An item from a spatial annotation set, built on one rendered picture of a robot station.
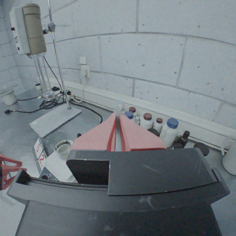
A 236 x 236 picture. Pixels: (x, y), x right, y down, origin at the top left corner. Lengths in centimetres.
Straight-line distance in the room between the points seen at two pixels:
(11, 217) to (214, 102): 90
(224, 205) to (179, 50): 62
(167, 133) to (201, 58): 34
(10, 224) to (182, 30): 93
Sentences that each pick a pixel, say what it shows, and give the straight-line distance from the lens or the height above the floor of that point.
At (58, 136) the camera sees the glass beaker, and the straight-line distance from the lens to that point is 40.
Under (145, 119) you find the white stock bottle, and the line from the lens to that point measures 51.
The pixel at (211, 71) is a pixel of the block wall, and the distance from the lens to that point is 56.
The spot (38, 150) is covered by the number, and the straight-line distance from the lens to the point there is 59.
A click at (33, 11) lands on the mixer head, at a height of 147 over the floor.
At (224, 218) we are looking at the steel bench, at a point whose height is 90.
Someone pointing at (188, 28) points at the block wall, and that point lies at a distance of 55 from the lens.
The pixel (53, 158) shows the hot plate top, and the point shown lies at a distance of 43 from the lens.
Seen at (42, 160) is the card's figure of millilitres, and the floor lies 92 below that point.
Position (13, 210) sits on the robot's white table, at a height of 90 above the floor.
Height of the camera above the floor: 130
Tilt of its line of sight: 36 degrees down
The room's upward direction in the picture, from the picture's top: straight up
